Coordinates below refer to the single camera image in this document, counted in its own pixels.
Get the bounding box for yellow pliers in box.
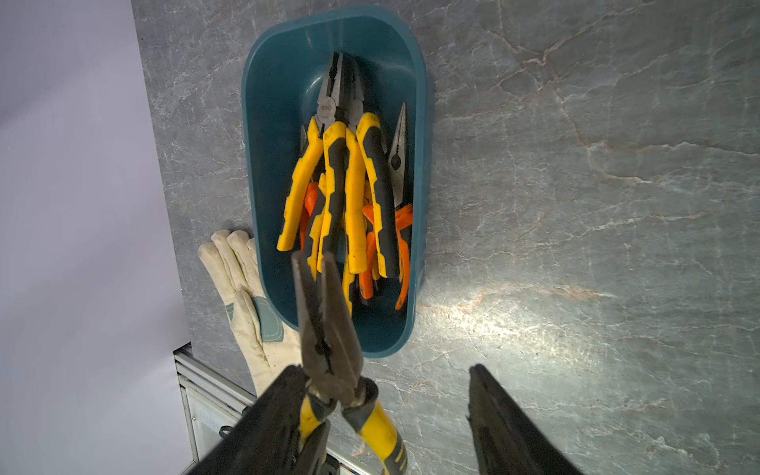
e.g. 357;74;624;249
305;172;356;314

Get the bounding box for beige work glove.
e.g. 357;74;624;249
198;230;302;395

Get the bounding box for teal plastic storage box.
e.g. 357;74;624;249
241;6;435;358

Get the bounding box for yellow black combination pliers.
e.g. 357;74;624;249
348;59;400;278

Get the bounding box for yellow needle nose pliers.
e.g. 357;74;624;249
292;251;408;474

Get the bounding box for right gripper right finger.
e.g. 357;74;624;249
467;363;580;474

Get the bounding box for orange needle nose pliers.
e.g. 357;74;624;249
363;104;414;312

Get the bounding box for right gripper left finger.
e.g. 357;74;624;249
190;365;331;474

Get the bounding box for orange combination pliers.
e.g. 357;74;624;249
299;125;324;249

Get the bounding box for large yellow combination pliers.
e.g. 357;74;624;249
277;51;352;273

